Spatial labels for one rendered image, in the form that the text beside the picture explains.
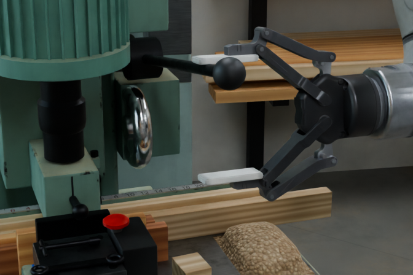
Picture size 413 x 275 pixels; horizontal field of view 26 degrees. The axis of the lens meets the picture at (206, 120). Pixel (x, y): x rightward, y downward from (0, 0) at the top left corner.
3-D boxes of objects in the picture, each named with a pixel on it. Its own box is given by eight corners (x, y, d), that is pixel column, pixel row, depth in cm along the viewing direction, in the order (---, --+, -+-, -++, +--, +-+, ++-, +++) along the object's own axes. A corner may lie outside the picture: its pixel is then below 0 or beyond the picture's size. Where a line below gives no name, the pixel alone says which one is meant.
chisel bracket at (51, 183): (47, 239, 112) (43, 177, 109) (31, 196, 125) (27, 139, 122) (105, 231, 114) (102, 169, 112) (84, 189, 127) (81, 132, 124)
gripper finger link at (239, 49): (270, 53, 102) (270, 27, 101) (228, 56, 100) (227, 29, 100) (265, 52, 103) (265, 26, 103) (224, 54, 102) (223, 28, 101)
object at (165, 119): (123, 161, 134) (120, 85, 130) (112, 145, 140) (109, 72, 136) (183, 153, 137) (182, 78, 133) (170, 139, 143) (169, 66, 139)
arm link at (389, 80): (391, 59, 113) (348, 62, 111) (430, 66, 104) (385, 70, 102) (391, 130, 114) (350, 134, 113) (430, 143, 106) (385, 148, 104)
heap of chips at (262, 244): (249, 285, 111) (249, 259, 110) (212, 237, 124) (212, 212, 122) (314, 274, 114) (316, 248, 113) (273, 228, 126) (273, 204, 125)
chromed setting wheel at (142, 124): (136, 183, 127) (134, 100, 123) (117, 153, 138) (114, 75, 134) (157, 180, 128) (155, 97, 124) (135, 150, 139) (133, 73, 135)
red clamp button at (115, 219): (106, 232, 99) (105, 224, 99) (100, 221, 102) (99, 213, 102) (132, 229, 100) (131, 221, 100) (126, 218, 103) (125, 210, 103)
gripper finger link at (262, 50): (326, 109, 104) (333, 99, 104) (256, 51, 100) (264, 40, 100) (312, 104, 107) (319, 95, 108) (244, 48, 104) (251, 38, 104)
